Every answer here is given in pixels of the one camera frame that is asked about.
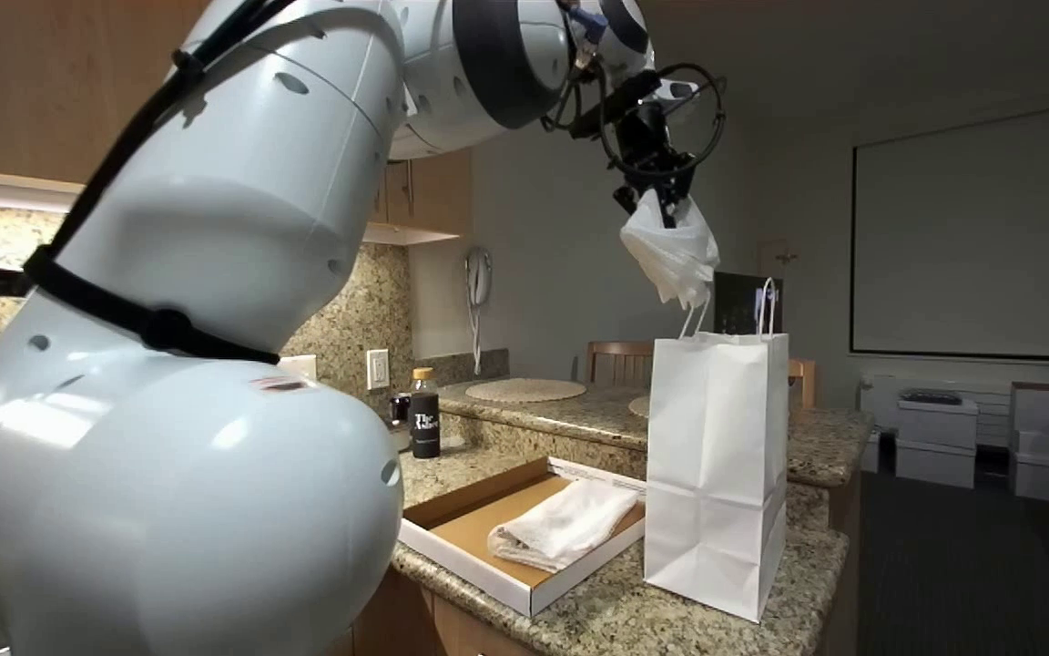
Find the small computer monitor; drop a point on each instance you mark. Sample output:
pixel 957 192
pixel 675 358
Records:
pixel 743 303

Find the wooden base cabinet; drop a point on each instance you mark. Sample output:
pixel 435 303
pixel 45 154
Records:
pixel 426 624

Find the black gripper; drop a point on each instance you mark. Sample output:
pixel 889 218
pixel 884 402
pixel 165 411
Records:
pixel 658 145

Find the dark bottle with label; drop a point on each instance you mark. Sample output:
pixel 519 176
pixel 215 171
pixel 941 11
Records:
pixel 424 419

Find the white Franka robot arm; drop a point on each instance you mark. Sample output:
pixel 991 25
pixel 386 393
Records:
pixel 185 459

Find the white wall board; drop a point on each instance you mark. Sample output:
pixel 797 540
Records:
pixel 967 239

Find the white cloth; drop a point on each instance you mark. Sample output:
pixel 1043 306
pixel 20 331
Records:
pixel 670 255
pixel 565 522

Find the white wall phone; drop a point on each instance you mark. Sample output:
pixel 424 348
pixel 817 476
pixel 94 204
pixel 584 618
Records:
pixel 480 280

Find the white wall outlet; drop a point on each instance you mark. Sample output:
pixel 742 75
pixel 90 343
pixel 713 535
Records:
pixel 375 368
pixel 303 364

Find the wooden dining chair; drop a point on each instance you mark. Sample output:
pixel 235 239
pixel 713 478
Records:
pixel 804 382
pixel 618 363

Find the white paper bag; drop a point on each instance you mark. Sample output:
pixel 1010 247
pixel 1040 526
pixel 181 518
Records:
pixel 713 484

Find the round woven placemat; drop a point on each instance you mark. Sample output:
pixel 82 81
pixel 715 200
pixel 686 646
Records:
pixel 527 391
pixel 638 404

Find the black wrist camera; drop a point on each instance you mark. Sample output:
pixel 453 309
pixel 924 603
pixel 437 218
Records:
pixel 636 94

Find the folded white cloth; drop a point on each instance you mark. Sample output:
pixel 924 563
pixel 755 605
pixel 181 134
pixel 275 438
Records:
pixel 565 522

